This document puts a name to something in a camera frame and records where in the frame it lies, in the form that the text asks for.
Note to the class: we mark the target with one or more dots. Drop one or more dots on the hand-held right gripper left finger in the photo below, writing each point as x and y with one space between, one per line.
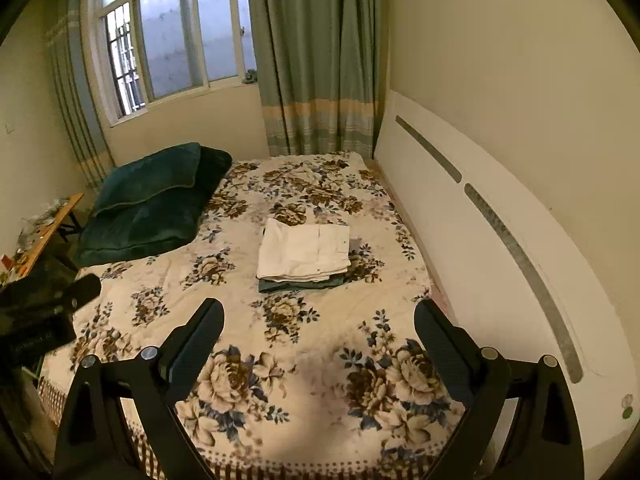
197 352

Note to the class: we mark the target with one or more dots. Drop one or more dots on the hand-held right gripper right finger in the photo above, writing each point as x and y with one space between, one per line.
442 350

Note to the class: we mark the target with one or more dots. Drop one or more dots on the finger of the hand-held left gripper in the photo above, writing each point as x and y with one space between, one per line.
82 290

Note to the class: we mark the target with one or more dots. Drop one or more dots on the white pants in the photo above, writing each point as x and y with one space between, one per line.
302 250

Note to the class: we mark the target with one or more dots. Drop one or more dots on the wooden desk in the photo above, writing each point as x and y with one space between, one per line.
42 237

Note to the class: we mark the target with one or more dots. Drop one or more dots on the clutter on desk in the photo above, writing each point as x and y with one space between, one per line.
42 220

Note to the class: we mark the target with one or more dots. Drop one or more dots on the floral blanket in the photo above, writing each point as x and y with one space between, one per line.
300 375

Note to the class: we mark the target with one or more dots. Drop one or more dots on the white headboard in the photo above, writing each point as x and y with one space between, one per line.
475 235

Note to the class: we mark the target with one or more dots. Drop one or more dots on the folded green cloth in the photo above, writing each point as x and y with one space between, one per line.
300 286

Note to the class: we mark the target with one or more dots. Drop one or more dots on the green striped curtain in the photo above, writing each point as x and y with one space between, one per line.
320 60
80 110

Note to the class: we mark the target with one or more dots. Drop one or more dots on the round green sticker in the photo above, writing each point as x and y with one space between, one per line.
627 407

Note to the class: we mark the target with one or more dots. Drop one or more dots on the white framed window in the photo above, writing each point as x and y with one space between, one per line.
170 35

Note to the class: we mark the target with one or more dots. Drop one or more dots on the small windowsill plant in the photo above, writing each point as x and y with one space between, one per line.
249 75

